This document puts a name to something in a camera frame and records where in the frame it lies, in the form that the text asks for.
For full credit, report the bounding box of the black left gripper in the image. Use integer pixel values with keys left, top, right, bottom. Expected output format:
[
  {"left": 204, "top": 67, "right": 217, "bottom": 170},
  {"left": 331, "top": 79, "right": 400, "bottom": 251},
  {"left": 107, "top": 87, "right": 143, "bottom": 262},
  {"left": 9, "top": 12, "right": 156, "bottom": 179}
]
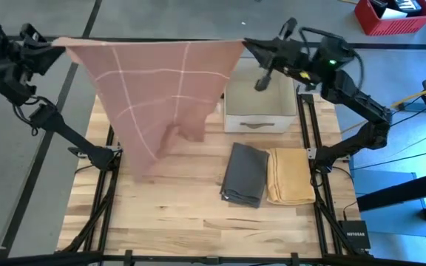
[{"left": 12, "top": 23, "right": 67, "bottom": 78}]

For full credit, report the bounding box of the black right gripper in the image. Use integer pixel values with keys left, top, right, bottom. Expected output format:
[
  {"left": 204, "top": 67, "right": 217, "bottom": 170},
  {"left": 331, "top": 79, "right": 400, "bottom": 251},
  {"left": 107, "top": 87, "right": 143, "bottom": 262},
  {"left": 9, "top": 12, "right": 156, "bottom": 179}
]
[{"left": 242, "top": 16, "right": 322, "bottom": 92}]

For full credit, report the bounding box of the beige fabric storage box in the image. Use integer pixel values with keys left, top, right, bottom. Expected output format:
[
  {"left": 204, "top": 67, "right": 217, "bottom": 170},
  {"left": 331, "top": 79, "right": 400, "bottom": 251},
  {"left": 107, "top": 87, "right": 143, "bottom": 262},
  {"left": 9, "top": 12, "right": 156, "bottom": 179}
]
[{"left": 216, "top": 57, "right": 298, "bottom": 134}]

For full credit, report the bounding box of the pink towel with white label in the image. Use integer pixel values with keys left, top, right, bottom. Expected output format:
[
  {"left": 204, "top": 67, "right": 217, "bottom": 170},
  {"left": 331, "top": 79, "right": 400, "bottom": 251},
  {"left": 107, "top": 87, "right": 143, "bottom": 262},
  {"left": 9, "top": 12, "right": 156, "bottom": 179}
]
[{"left": 52, "top": 36, "right": 246, "bottom": 184}]

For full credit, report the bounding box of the dark grey towel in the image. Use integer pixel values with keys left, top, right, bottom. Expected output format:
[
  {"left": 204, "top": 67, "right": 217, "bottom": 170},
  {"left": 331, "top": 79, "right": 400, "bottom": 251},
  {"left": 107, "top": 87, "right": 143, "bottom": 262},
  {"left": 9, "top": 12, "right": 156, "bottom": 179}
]
[{"left": 219, "top": 142, "right": 271, "bottom": 209}]

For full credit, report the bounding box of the yellow towel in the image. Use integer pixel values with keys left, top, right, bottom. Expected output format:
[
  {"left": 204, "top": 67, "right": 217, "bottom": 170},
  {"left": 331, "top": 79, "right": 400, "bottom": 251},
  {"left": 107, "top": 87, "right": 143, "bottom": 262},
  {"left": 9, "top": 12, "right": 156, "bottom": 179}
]
[{"left": 266, "top": 147, "right": 317, "bottom": 206}]

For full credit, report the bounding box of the red plastic crate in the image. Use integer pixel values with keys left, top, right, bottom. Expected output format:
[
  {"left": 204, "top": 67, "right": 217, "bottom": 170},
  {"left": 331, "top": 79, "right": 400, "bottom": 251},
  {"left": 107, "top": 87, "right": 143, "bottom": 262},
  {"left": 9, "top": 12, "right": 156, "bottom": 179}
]
[{"left": 354, "top": 0, "right": 426, "bottom": 37}]

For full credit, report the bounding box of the white box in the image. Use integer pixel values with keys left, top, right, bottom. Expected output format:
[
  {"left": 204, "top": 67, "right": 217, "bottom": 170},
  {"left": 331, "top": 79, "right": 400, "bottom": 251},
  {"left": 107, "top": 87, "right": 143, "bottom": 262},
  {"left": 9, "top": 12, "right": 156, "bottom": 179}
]
[{"left": 380, "top": 7, "right": 409, "bottom": 20}]

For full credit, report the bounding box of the black diagonal beam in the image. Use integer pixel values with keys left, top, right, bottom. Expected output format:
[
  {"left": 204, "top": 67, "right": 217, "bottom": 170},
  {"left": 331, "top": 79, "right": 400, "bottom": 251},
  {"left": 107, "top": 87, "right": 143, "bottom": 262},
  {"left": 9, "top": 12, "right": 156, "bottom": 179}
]
[{"left": 356, "top": 168, "right": 426, "bottom": 212}]

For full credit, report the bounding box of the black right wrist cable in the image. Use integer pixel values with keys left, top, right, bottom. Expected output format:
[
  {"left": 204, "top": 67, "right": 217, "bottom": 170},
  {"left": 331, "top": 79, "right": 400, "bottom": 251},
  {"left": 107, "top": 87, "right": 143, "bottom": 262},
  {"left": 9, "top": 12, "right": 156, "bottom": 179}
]
[{"left": 299, "top": 25, "right": 365, "bottom": 92}]

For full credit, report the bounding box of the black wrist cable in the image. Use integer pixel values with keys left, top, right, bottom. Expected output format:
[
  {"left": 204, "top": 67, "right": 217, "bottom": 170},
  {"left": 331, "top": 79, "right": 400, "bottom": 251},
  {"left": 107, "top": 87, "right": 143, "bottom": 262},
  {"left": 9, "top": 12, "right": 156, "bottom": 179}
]
[
  {"left": 11, "top": 95, "right": 53, "bottom": 137},
  {"left": 299, "top": 25, "right": 365, "bottom": 92}
]

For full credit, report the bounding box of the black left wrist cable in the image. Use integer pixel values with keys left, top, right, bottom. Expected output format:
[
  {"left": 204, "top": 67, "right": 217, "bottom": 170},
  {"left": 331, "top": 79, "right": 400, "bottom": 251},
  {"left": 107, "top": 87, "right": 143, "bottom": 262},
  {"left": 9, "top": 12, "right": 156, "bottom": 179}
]
[{"left": 11, "top": 95, "right": 53, "bottom": 137}]

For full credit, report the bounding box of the black floor cable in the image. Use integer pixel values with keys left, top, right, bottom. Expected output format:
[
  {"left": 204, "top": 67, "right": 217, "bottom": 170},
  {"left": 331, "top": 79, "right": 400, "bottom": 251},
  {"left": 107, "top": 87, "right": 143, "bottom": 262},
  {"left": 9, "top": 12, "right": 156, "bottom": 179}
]
[
  {"left": 348, "top": 96, "right": 426, "bottom": 146},
  {"left": 353, "top": 148, "right": 426, "bottom": 171}
]

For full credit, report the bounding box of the black cable sleeve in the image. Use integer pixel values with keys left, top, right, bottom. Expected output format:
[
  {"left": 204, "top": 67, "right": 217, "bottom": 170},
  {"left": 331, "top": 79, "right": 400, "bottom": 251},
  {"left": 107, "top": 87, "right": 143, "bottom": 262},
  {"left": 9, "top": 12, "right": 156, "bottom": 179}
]
[{"left": 59, "top": 170, "right": 120, "bottom": 254}]

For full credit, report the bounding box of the black Netgear network switch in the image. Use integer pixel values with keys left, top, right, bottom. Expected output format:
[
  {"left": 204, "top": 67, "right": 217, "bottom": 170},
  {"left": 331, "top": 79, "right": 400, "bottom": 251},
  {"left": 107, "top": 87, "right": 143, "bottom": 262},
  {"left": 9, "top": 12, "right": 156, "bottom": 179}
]
[{"left": 340, "top": 219, "right": 372, "bottom": 250}]

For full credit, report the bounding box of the black metal rig frame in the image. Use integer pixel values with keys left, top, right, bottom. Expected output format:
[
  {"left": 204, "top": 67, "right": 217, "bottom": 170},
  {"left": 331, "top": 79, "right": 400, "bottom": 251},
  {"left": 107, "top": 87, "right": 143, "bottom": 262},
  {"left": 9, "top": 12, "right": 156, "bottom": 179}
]
[{"left": 0, "top": 88, "right": 375, "bottom": 266}]

